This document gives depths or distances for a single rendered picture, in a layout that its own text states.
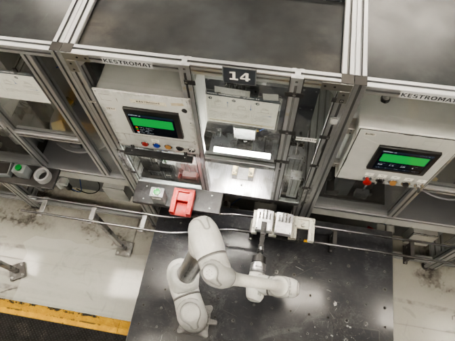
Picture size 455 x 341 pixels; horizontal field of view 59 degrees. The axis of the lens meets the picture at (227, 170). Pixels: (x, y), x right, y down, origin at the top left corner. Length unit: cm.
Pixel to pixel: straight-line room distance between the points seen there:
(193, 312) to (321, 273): 84
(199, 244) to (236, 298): 82
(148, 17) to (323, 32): 69
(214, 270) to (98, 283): 183
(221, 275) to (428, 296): 212
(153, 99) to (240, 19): 47
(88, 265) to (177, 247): 105
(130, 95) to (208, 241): 70
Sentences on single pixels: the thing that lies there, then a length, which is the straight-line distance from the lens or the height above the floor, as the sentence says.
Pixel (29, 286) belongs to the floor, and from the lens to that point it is 361.
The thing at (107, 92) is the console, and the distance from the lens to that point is 179.
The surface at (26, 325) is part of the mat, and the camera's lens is 354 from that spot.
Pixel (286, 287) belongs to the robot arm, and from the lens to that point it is 218.
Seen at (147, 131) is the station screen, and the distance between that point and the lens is 192.
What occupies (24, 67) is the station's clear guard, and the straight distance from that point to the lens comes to 193.
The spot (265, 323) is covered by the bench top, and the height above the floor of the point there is 68.
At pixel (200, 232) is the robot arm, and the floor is 149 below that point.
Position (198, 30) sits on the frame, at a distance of 166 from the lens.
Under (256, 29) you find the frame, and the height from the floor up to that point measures 201.
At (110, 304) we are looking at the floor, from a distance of 334.
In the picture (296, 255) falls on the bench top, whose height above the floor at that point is 68.
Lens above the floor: 316
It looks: 63 degrees down
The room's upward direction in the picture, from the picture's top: 3 degrees counter-clockwise
